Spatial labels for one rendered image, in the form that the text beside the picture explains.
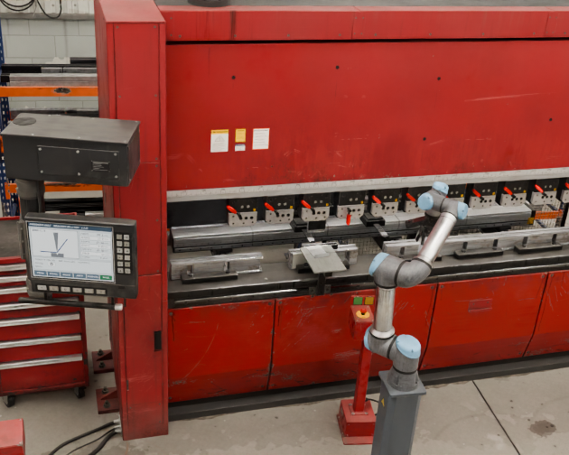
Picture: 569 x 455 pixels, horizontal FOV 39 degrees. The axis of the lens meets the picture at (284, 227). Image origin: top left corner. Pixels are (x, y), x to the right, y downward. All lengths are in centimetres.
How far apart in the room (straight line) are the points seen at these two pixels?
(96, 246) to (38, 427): 166
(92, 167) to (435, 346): 255
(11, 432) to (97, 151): 121
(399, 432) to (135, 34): 219
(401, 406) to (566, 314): 179
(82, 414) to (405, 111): 248
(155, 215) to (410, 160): 141
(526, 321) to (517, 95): 147
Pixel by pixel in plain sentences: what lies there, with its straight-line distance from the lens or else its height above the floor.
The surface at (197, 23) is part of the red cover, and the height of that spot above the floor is 224.
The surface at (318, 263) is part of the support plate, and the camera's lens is 426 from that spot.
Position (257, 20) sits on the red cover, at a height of 226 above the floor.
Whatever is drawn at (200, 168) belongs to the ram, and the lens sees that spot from 401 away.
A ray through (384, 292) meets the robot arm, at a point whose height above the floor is 125.
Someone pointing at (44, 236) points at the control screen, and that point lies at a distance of 342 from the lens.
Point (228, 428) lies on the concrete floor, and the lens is 468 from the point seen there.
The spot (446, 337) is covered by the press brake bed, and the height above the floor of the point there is 37.
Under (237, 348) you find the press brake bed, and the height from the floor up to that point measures 47.
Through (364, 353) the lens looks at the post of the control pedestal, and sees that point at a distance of 442.
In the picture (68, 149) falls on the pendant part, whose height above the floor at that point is 190.
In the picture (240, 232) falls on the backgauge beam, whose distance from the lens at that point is 455.
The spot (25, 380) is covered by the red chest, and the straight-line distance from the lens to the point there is 477.
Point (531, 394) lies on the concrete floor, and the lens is 530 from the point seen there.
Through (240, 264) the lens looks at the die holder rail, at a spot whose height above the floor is 93.
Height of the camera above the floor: 312
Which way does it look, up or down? 28 degrees down
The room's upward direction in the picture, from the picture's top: 4 degrees clockwise
